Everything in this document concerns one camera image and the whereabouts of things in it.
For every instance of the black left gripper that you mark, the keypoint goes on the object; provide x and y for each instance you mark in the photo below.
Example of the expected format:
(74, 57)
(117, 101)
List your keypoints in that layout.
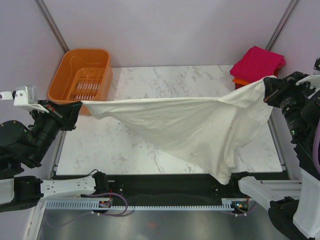
(66, 114)

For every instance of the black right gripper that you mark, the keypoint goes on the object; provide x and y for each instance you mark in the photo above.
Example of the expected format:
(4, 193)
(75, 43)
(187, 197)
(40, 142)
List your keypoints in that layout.
(278, 88)

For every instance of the cream white t shirt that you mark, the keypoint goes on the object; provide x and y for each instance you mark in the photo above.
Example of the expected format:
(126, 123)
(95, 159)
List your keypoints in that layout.
(204, 131)

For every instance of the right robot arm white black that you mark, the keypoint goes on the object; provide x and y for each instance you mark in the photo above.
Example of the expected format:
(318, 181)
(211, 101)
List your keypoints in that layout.
(297, 219)

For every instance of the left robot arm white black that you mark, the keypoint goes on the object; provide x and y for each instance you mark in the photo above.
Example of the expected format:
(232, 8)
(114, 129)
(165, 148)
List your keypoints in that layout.
(22, 145)

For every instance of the magenta folded t shirt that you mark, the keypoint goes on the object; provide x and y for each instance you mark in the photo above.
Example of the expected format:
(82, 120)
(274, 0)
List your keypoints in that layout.
(256, 64)

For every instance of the dark red folded t shirt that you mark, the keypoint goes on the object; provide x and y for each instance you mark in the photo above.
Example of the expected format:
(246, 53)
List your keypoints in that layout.
(237, 86)

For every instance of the orange folded t shirt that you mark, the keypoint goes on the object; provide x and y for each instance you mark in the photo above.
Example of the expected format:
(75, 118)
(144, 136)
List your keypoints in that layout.
(240, 81)

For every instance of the orange plastic basket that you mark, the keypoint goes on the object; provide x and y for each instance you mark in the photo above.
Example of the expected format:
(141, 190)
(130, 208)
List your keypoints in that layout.
(84, 74)

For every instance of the right aluminium frame post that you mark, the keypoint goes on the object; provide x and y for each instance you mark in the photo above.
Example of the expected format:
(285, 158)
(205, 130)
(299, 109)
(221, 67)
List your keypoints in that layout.
(281, 24)

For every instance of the aluminium frame post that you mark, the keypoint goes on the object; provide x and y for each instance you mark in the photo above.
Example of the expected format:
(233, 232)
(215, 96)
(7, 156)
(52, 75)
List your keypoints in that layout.
(281, 24)
(52, 25)

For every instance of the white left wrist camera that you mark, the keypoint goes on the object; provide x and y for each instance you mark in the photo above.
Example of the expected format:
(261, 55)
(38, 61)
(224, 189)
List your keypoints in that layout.
(24, 97)

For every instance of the white slotted cable duct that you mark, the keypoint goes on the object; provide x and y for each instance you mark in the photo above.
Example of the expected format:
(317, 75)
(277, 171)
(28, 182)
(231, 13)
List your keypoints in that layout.
(97, 205)

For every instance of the left aluminium frame post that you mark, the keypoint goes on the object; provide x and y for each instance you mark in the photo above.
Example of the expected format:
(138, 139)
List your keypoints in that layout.
(52, 25)

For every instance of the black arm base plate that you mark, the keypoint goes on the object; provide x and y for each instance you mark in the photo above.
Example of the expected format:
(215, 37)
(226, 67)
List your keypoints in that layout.
(170, 189)

